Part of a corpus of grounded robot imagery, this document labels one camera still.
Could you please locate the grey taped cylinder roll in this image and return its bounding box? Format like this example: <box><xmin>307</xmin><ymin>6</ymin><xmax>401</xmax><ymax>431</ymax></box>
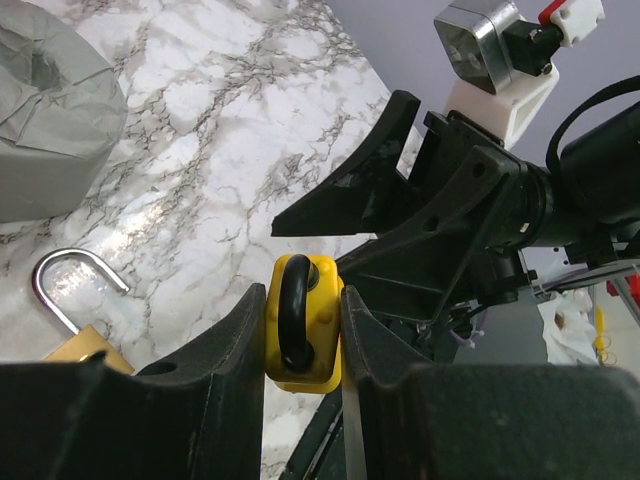
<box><xmin>1</xmin><ymin>1</ymin><xmax>128</xmax><ymax>222</ymax></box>

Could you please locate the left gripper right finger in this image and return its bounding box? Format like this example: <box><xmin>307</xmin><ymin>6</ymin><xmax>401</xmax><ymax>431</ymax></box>
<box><xmin>340</xmin><ymin>287</ymin><xmax>639</xmax><ymax>479</ymax></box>

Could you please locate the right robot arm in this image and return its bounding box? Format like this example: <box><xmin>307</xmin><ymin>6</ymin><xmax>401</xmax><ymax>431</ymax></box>
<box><xmin>272</xmin><ymin>90</ymin><xmax>639</xmax><ymax>342</ymax></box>

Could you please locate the yellow black padlock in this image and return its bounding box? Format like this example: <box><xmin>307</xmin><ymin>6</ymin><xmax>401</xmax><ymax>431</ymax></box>
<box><xmin>265</xmin><ymin>254</ymin><xmax>344</xmax><ymax>394</ymax></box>

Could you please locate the brass padlock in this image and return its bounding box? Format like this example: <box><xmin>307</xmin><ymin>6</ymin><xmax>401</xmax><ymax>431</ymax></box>
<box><xmin>31</xmin><ymin>247</ymin><xmax>134</xmax><ymax>374</ymax></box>

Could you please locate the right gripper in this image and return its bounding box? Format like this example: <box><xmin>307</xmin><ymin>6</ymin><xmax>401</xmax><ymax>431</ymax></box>
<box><xmin>271</xmin><ymin>90</ymin><xmax>553</xmax><ymax>340</ymax></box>

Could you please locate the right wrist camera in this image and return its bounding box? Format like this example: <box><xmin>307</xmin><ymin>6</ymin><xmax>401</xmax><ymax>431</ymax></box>
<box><xmin>434</xmin><ymin>0</ymin><xmax>605</xmax><ymax>149</ymax></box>

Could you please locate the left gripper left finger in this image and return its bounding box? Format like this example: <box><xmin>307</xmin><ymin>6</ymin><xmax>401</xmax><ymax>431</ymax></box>
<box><xmin>1</xmin><ymin>284</ymin><xmax>266</xmax><ymax>479</ymax></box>

